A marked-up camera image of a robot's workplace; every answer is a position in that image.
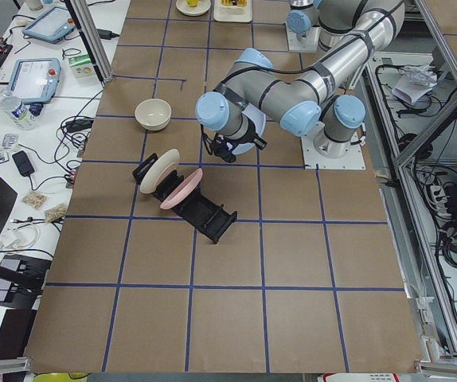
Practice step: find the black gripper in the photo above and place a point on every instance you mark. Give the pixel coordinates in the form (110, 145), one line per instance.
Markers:
(245, 135)

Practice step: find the blue plate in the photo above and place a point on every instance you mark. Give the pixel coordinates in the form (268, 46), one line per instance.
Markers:
(253, 137)

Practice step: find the yellow spiral bread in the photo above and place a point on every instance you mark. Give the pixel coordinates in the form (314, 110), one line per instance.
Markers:
(237, 3)

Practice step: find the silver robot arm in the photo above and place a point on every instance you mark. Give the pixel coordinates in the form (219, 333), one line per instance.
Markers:
(303, 16)
(351, 32)

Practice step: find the pink plate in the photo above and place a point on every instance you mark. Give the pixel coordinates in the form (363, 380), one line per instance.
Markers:
(183, 190)

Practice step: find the cream plate in rack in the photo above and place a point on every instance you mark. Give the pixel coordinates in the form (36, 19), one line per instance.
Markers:
(157, 169)

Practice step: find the white round plate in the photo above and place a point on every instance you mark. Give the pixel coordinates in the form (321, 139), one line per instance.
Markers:
(202, 7)

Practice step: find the black dish rack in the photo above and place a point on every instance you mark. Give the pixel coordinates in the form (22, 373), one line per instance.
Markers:
(208, 218)

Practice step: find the cream bowl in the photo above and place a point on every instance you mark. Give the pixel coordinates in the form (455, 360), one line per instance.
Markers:
(153, 114)

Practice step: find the white rectangular tray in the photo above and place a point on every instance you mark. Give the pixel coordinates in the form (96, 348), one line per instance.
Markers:
(233, 13)

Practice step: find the black power adapter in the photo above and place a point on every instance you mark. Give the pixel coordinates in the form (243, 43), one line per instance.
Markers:
(106, 34)

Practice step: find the green white box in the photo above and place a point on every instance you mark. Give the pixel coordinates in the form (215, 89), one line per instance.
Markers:
(81, 66)

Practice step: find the near teach pendant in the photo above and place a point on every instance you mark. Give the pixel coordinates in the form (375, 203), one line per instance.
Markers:
(35, 80)

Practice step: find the teach pendant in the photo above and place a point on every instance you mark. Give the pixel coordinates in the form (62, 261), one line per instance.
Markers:
(35, 80)
(52, 26)

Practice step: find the clear water bottle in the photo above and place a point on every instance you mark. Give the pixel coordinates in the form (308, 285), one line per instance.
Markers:
(17, 111)

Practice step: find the far teach pendant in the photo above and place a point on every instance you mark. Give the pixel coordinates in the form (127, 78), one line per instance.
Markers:
(52, 26)

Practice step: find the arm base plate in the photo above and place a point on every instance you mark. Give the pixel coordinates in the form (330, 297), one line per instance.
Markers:
(321, 154)
(303, 43)

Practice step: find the aluminium frame post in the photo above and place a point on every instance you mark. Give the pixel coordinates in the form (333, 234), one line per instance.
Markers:
(89, 35)

